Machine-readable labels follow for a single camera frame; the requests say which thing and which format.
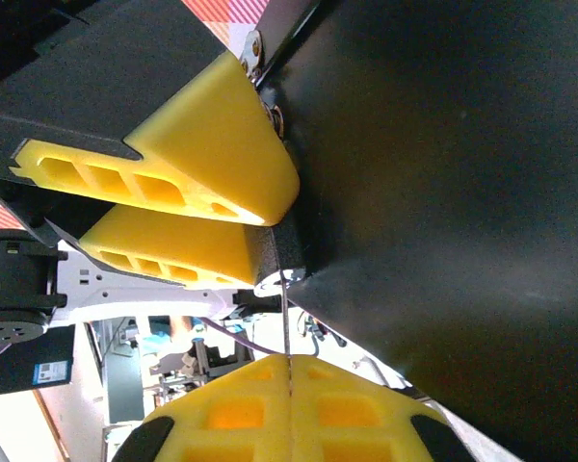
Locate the small metal key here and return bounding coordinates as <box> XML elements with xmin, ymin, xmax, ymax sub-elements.
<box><xmin>278</xmin><ymin>269</ymin><xmax>295</xmax><ymax>397</ymax></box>

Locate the silver hasp latch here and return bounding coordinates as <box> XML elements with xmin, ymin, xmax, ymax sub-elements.
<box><xmin>238</xmin><ymin>29</ymin><xmax>267</xmax><ymax>87</ymax></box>

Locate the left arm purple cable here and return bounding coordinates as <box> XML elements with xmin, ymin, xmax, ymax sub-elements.
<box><xmin>199</xmin><ymin>315</ymin><xmax>272</xmax><ymax>358</ymax></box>

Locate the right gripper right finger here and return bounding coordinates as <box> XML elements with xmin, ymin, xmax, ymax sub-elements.
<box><xmin>290</xmin><ymin>354</ymin><xmax>479</xmax><ymax>462</ymax></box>

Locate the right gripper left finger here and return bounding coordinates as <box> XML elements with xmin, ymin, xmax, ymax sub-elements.
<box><xmin>109</xmin><ymin>353</ymin><xmax>292</xmax><ymax>462</ymax></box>

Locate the black padlock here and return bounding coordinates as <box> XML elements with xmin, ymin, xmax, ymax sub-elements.
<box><xmin>252</xmin><ymin>103</ymin><xmax>310</xmax><ymax>297</ymax></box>

